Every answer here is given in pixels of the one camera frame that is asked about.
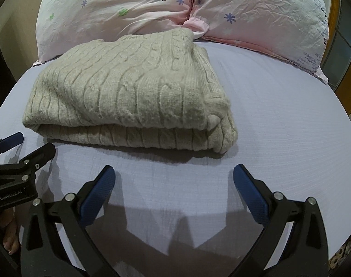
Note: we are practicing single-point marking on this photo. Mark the person's left hand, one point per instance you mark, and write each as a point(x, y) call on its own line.
point(11, 236)

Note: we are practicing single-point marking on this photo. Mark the lavender bed sheet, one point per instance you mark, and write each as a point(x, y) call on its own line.
point(250, 150)

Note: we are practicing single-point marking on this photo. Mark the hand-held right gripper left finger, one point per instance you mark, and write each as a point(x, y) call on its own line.
point(96, 196)

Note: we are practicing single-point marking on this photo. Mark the pink floral pillow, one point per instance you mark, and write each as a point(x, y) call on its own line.
point(112, 14)
point(265, 20)

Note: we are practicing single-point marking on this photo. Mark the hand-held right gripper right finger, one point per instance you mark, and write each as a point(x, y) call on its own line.
point(252, 196)

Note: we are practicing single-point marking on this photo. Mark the yellow wooden door frame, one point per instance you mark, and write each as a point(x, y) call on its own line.
point(344, 49)

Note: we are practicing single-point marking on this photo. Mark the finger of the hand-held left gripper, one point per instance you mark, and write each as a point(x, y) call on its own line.
point(11, 142)
point(41, 154)

